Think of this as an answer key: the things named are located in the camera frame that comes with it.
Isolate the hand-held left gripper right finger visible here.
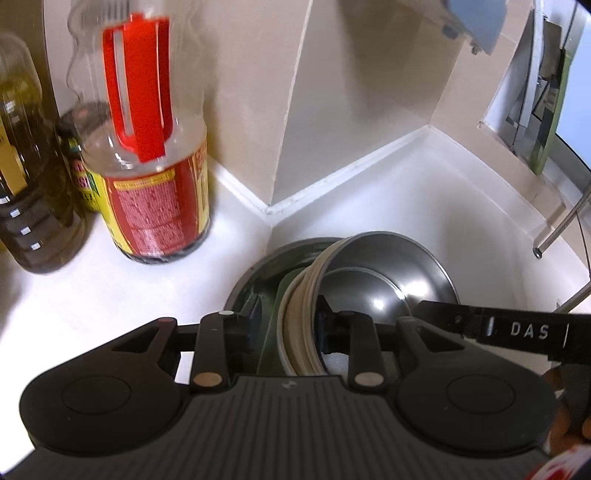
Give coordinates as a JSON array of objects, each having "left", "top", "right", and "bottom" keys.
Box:
[{"left": 315, "top": 310, "right": 467, "bottom": 392}]

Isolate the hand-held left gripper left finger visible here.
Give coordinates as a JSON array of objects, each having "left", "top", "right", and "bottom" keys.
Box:
[{"left": 110, "top": 295, "right": 260, "bottom": 394}]

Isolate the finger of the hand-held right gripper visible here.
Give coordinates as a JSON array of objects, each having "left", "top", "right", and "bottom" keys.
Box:
[{"left": 413, "top": 300, "right": 485, "bottom": 343}]

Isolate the deep stainless steel bowl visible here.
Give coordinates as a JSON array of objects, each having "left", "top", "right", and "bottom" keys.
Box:
[{"left": 314, "top": 231, "right": 462, "bottom": 325}]

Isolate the cream plastic bowl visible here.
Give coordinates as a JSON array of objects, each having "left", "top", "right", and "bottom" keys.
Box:
[
  {"left": 276, "top": 270, "right": 324, "bottom": 376},
  {"left": 283, "top": 240, "right": 352, "bottom": 376}
]

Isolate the dark green round tray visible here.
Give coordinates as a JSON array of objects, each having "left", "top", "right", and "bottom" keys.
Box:
[{"left": 225, "top": 236, "right": 352, "bottom": 376}]

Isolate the person's right hand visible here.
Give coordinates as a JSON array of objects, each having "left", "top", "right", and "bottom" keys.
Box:
[{"left": 542, "top": 362, "right": 591, "bottom": 455}]

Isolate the metal dish rack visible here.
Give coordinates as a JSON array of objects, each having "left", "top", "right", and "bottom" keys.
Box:
[{"left": 532, "top": 185, "right": 591, "bottom": 315}]

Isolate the green cutting board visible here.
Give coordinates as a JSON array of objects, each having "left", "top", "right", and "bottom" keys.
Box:
[{"left": 529, "top": 46, "right": 576, "bottom": 176}]

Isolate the dark bottle yellow green label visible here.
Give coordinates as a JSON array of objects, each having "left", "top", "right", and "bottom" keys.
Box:
[{"left": 57, "top": 104, "right": 110, "bottom": 214}]

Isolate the window pane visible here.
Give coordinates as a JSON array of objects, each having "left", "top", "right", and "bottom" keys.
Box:
[{"left": 554, "top": 0, "right": 591, "bottom": 177}]

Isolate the ribbed dark oil bottle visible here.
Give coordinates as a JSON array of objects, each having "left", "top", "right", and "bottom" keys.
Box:
[{"left": 0, "top": 32, "right": 89, "bottom": 276}]

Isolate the steel kitchen knife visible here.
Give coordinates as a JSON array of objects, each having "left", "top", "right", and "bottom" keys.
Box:
[{"left": 505, "top": 9, "right": 562, "bottom": 149}]

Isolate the large clear bottle red handle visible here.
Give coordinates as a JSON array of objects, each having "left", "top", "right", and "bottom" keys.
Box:
[{"left": 67, "top": 0, "right": 214, "bottom": 268}]

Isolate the grey blue wall appliance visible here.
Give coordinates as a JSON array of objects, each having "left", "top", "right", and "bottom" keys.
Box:
[{"left": 436, "top": 0, "right": 509, "bottom": 55}]

